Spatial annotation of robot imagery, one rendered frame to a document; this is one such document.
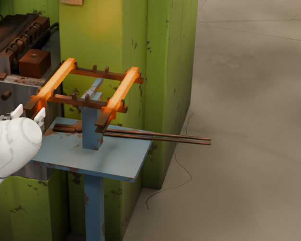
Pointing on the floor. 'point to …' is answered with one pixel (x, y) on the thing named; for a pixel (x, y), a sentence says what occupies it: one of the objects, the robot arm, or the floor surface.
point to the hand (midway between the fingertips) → (29, 114)
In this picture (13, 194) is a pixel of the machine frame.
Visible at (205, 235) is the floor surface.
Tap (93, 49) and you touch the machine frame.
